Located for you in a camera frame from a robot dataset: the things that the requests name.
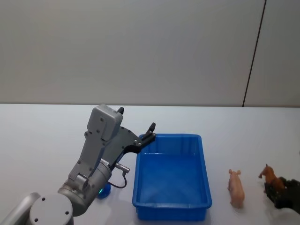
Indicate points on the pink toy pig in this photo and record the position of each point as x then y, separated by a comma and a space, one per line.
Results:
236, 189

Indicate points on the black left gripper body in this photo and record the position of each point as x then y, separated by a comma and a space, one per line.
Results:
117, 145

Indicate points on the small blue toy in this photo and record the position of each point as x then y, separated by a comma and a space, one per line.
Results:
104, 191

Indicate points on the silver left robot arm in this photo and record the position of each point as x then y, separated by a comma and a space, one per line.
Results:
93, 150

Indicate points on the brown toy horse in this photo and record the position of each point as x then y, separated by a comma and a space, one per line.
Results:
272, 177

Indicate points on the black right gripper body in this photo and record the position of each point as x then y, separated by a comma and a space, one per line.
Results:
294, 194

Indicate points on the blue plastic bin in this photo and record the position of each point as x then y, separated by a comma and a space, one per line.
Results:
172, 178

